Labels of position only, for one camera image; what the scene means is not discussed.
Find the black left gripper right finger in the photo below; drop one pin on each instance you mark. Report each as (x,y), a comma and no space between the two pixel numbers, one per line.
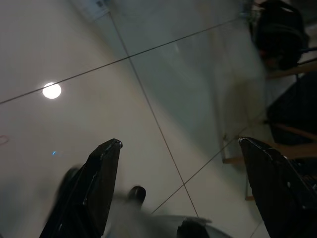
(277,193)

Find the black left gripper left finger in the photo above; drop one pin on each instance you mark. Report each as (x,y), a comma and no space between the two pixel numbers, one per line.
(99,188)

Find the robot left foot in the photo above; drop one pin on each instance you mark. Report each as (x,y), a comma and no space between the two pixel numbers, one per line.
(158,223)

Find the wooden chair with black seat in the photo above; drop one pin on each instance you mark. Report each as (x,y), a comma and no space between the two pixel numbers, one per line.
(292,109)

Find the black backpack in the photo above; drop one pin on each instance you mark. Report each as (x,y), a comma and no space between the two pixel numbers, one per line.
(280,32)

